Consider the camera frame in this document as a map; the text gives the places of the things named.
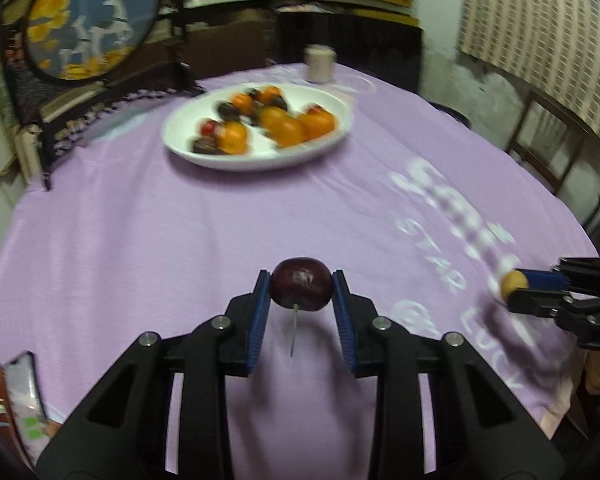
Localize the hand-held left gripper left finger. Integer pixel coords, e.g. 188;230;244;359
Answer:
35;270;272;480

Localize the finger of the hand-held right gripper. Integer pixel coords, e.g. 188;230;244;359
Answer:
522;257;600;292
508;290;600;319

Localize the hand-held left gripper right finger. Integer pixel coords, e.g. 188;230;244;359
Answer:
331;270;566;480

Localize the yellow orange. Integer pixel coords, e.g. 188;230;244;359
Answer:
500;269;530;299

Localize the white oval plate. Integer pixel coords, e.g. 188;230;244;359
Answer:
161;81;355;172

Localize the wooden chair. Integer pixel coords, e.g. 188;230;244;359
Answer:
505;89;600;197

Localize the purple printed blanket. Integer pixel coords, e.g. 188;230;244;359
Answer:
0;62;600;480

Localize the large orange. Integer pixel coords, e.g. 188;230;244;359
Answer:
300;110;337;142

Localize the smartphone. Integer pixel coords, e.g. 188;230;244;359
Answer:
2;350;52;463

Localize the checked curtain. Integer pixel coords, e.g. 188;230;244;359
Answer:
457;0;600;137

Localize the white cup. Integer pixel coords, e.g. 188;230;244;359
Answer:
304;45;337;84

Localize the brown cardboard box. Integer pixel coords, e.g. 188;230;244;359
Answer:
182;19;274;81

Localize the dark cabinet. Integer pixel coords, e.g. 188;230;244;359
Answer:
274;9;424;94

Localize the round deer picture on stand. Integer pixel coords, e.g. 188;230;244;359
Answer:
0;0;207;192

